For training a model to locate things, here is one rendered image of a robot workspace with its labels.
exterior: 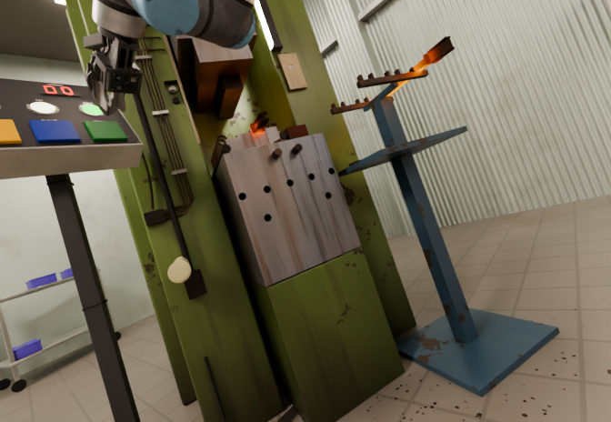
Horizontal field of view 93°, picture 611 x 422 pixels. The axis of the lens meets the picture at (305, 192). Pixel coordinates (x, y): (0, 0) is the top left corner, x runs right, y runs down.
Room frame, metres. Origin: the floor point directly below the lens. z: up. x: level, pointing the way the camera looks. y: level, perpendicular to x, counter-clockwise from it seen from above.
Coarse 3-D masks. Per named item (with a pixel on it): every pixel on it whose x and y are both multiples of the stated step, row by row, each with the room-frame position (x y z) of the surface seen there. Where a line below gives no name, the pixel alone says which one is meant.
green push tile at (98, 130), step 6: (90, 126) 0.69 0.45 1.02; (96, 126) 0.70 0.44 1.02; (102, 126) 0.71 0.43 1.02; (108, 126) 0.72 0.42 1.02; (114, 126) 0.73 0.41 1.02; (120, 126) 0.74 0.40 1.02; (90, 132) 0.68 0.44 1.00; (96, 132) 0.69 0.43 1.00; (102, 132) 0.70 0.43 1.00; (108, 132) 0.71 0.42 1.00; (114, 132) 0.72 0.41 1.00; (120, 132) 0.73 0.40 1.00; (96, 138) 0.68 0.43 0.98; (102, 138) 0.68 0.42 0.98; (108, 138) 0.70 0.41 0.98; (114, 138) 0.70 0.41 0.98; (120, 138) 0.72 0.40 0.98; (126, 138) 0.73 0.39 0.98
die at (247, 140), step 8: (272, 128) 1.06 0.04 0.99; (240, 136) 1.01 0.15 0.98; (248, 136) 1.02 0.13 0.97; (256, 136) 1.04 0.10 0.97; (264, 136) 1.05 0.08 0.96; (272, 136) 1.06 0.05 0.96; (224, 144) 1.02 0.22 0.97; (232, 144) 1.00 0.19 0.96; (240, 144) 1.01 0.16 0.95; (248, 144) 1.02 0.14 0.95; (256, 144) 1.03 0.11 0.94; (264, 144) 1.04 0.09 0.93
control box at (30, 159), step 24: (0, 96) 0.63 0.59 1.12; (24, 96) 0.67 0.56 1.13; (48, 96) 0.70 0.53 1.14; (72, 96) 0.75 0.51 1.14; (24, 120) 0.62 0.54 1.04; (72, 120) 0.69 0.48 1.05; (96, 120) 0.73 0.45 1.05; (120, 120) 0.77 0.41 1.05; (0, 144) 0.56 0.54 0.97; (24, 144) 0.58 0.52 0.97; (48, 144) 0.61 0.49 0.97; (72, 144) 0.64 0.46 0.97; (96, 144) 0.67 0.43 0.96; (120, 144) 0.71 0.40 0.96; (0, 168) 0.57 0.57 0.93; (24, 168) 0.60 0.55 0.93; (48, 168) 0.64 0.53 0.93; (72, 168) 0.67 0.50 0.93; (96, 168) 0.71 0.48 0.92
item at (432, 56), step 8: (448, 40) 0.93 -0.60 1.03; (432, 48) 0.97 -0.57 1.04; (440, 48) 0.96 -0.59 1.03; (448, 48) 0.93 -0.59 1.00; (424, 56) 1.00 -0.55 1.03; (432, 56) 0.99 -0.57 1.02; (440, 56) 0.96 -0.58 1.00; (416, 64) 1.05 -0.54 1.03; (424, 64) 1.02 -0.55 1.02; (408, 72) 1.09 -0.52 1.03; (408, 80) 1.13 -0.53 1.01
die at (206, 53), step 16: (192, 48) 1.03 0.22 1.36; (208, 48) 1.01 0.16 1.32; (224, 48) 1.03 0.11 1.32; (192, 64) 1.11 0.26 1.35; (208, 64) 1.01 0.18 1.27; (224, 64) 1.05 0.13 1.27; (240, 64) 1.08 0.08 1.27; (192, 80) 1.21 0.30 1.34; (208, 80) 1.12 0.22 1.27; (192, 96) 1.32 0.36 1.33; (208, 96) 1.25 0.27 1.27
